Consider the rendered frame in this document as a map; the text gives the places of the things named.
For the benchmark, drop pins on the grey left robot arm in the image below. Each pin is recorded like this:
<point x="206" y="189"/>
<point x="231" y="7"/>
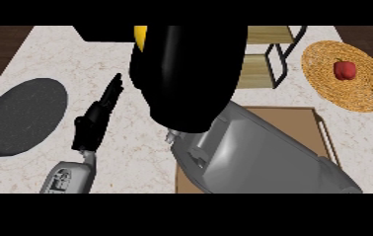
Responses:
<point x="68" y="177"/>

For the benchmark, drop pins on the yellow lemon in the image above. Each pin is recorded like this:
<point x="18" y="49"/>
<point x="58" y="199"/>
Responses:
<point x="141" y="36"/>

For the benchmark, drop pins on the round woven wicker placemat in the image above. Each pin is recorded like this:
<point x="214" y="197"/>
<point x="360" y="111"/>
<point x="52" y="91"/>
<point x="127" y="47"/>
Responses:
<point x="340" y="75"/>

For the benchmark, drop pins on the red bell pepper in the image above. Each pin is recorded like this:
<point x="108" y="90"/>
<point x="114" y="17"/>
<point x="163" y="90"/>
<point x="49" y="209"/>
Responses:
<point x="346" y="69"/>

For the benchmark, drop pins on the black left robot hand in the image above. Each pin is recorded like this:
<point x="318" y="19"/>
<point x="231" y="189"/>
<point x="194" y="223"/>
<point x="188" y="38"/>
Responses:
<point x="99" y="115"/>

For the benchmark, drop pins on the brown wooden tray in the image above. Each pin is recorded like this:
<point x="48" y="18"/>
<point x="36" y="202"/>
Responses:
<point x="291" y="124"/>

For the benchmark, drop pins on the dark grey round placemat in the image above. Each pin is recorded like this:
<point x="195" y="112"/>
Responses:
<point x="29" y="115"/>

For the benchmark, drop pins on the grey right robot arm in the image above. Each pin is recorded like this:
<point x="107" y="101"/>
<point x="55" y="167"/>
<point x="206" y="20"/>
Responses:
<point x="263" y="157"/>

